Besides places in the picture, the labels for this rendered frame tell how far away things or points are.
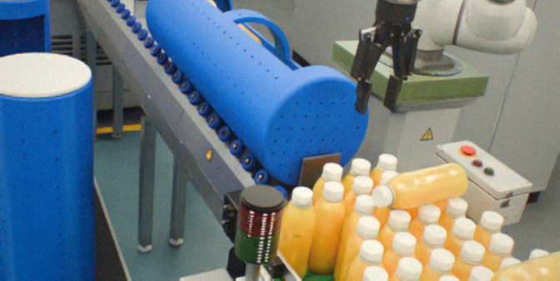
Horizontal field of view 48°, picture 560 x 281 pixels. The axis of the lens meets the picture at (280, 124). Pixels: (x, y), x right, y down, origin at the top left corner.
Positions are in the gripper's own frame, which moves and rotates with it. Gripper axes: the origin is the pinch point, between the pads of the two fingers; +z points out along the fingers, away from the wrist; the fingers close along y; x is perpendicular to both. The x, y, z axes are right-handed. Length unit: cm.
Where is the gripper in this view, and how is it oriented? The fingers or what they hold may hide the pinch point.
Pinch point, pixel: (377, 97)
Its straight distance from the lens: 129.2
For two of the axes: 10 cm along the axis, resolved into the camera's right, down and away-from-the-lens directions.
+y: -8.8, 1.2, -4.6
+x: 4.6, 4.5, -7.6
